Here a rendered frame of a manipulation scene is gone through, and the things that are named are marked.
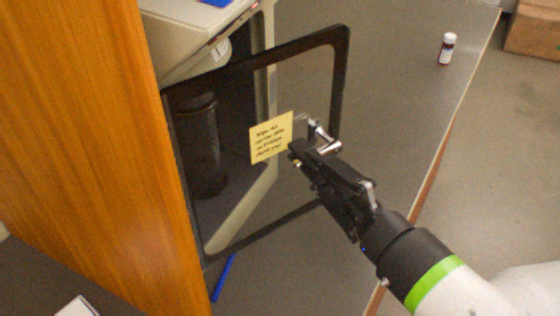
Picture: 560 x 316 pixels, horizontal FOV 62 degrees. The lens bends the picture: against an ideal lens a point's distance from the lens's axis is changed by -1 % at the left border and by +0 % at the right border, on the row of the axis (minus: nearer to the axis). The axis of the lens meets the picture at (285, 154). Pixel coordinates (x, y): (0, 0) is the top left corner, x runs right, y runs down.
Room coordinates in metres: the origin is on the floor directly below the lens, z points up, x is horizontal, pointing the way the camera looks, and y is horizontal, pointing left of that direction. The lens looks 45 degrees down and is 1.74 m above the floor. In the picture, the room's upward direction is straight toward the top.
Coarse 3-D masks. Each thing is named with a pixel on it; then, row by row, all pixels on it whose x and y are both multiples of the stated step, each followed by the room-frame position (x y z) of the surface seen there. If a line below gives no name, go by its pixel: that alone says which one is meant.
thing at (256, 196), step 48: (288, 48) 0.55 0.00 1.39; (336, 48) 0.59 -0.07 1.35; (192, 96) 0.46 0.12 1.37; (240, 96) 0.50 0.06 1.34; (288, 96) 0.55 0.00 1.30; (336, 96) 0.60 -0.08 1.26; (192, 144) 0.46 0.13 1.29; (240, 144) 0.50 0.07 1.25; (192, 192) 0.45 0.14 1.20; (240, 192) 0.49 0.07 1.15; (288, 192) 0.55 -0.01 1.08; (240, 240) 0.49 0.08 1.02
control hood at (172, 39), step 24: (144, 0) 0.44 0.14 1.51; (168, 0) 0.44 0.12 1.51; (192, 0) 0.44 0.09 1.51; (240, 0) 0.44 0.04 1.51; (144, 24) 0.42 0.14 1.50; (168, 24) 0.40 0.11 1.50; (192, 24) 0.39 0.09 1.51; (216, 24) 0.40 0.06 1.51; (168, 48) 0.41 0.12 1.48; (192, 48) 0.39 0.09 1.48; (168, 72) 0.41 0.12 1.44
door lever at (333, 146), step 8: (320, 128) 0.58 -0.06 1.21; (320, 136) 0.57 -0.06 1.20; (328, 136) 0.56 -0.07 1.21; (328, 144) 0.54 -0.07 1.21; (336, 144) 0.54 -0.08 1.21; (320, 152) 0.52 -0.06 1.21; (328, 152) 0.53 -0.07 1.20; (296, 160) 0.51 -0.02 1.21; (296, 168) 0.50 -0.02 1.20; (304, 168) 0.50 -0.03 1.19
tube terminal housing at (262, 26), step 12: (264, 0) 0.69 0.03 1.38; (252, 12) 0.66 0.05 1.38; (264, 12) 0.69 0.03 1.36; (240, 24) 0.63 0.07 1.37; (252, 24) 0.71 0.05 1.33; (264, 24) 0.69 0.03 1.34; (252, 36) 0.71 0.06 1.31; (264, 36) 0.69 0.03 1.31; (204, 48) 0.55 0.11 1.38; (252, 48) 0.70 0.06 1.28; (264, 48) 0.69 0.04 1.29; (192, 60) 0.53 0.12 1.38; (180, 72) 0.50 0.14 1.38; (168, 84) 0.48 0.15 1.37
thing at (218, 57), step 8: (224, 40) 0.64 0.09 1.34; (216, 48) 0.61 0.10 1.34; (224, 48) 0.62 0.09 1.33; (208, 56) 0.59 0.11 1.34; (216, 56) 0.60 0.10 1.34; (224, 56) 0.61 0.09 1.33; (200, 64) 0.58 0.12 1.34; (208, 64) 0.59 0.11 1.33; (216, 64) 0.59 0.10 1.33; (224, 64) 0.60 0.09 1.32; (192, 72) 0.57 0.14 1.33; (200, 72) 0.57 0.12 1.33; (176, 80) 0.56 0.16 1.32
